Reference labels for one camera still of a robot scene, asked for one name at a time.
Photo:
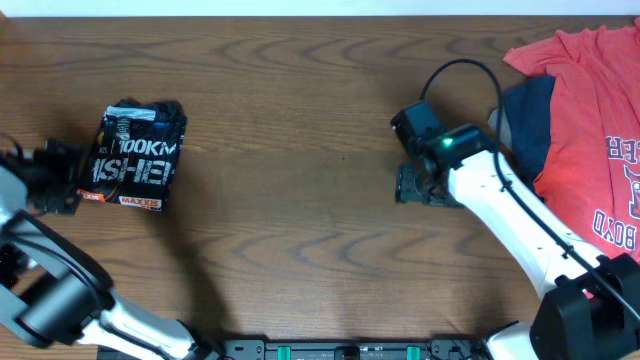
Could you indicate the red printed t-shirt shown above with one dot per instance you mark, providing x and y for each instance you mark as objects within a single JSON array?
[{"x": 590, "y": 176}]

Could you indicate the grey garment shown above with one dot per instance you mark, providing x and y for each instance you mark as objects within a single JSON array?
[{"x": 498, "y": 122}]

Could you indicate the black orange-patterned jersey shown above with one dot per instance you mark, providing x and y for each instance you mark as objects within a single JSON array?
[{"x": 134, "y": 156}]

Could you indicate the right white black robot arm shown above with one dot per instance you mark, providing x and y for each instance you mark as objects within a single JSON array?
[{"x": 589, "y": 302}]

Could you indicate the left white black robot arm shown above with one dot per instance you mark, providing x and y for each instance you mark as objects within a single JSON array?
[{"x": 51, "y": 290}]

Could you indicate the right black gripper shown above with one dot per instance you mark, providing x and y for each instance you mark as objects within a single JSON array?
[{"x": 407, "y": 187}]

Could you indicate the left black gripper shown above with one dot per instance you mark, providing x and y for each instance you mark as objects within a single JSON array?
[{"x": 62, "y": 176}]

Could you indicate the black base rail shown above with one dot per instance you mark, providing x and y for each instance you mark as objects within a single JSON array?
[{"x": 456, "y": 348}]

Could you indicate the navy blue garment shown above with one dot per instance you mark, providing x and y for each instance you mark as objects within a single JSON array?
[{"x": 527, "y": 111}]

